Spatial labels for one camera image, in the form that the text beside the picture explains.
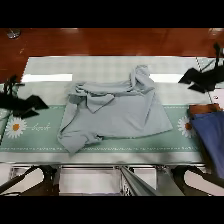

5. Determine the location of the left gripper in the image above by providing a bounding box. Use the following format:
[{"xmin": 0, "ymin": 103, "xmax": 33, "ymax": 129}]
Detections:
[{"xmin": 7, "ymin": 94, "xmax": 50, "ymax": 120}]

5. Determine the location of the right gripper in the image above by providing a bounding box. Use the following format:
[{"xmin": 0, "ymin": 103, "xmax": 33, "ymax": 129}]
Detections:
[{"xmin": 177, "ymin": 67, "xmax": 224, "ymax": 94}]

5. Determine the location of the brown garment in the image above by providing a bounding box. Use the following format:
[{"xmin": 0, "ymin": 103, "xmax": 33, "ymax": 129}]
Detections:
[{"xmin": 188, "ymin": 103, "xmax": 223, "ymax": 118}]

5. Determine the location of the blue garment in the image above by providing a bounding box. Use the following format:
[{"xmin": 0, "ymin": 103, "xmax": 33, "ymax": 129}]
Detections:
[{"xmin": 189, "ymin": 111, "xmax": 224, "ymax": 180}]

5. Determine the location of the grey polo shirt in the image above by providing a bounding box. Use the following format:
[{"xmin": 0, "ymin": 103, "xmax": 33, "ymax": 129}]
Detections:
[{"xmin": 56, "ymin": 64, "xmax": 175, "ymax": 155}]

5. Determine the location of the silver frame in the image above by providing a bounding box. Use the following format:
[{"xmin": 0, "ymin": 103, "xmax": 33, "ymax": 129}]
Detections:
[{"xmin": 0, "ymin": 162, "xmax": 214, "ymax": 197}]

